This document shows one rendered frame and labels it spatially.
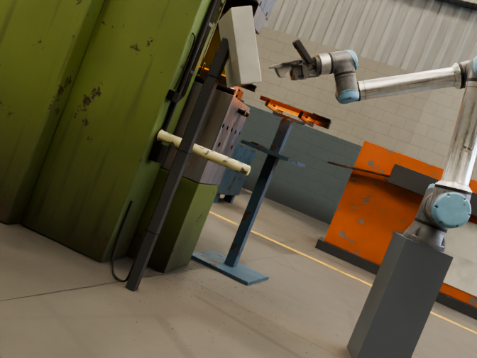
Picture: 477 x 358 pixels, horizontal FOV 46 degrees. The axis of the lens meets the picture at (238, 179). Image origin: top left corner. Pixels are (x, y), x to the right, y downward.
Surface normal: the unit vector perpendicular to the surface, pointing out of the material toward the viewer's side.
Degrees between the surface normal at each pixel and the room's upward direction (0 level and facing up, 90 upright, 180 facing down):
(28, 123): 90
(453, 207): 95
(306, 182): 90
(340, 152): 90
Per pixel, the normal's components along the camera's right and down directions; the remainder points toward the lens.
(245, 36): 0.18, 0.13
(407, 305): -0.03, 0.05
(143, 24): -0.23, -0.04
